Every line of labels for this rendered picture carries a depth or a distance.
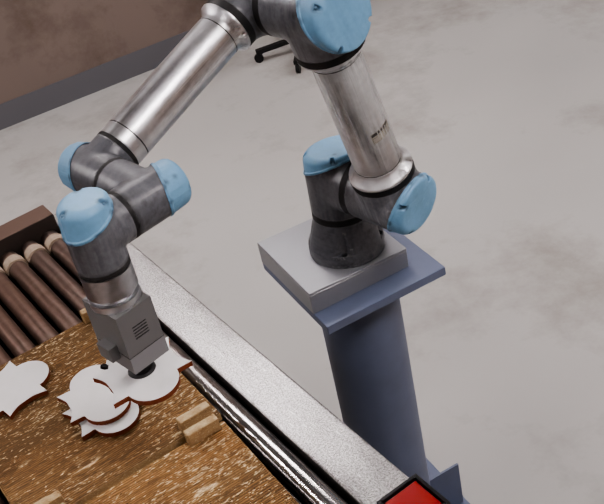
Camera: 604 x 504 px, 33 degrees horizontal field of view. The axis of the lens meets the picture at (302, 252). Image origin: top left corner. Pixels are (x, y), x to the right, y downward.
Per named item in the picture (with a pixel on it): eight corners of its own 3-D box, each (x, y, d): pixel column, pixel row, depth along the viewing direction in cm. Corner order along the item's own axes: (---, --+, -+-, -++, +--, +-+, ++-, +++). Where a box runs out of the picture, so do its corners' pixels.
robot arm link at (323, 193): (338, 180, 203) (329, 121, 196) (390, 200, 195) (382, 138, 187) (296, 210, 197) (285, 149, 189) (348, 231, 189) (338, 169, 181)
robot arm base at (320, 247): (349, 215, 211) (343, 174, 205) (401, 241, 201) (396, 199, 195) (294, 249, 204) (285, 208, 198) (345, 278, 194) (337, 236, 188)
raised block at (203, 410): (209, 410, 169) (205, 399, 167) (214, 416, 168) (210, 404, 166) (178, 429, 167) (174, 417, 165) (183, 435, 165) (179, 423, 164)
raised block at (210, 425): (217, 423, 166) (213, 411, 165) (223, 429, 165) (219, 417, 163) (185, 442, 164) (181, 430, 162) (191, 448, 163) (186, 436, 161)
